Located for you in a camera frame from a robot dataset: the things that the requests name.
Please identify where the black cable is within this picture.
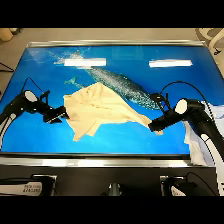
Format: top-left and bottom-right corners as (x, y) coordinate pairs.
(20, 76), (45, 95)
(159, 80), (215, 118)
(184, 171), (218, 197)

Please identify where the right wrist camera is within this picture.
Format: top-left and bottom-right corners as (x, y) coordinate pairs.
(149, 92), (171, 112)

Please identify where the white garment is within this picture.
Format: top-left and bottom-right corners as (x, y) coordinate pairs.
(182, 120), (208, 167)

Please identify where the cream shirt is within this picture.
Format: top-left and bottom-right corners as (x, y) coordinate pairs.
(62, 82), (165, 143)

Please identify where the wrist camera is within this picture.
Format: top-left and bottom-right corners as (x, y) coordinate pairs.
(39, 89), (51, 105)
(149, 92), (171, 112)

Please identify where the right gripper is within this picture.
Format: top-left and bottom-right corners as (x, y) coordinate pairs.
(147, 113), (175, 133)

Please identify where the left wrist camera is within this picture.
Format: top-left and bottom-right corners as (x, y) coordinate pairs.
(39, 89), (51, 105)

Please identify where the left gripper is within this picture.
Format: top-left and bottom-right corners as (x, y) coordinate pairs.
(41, 105), (70, 124)

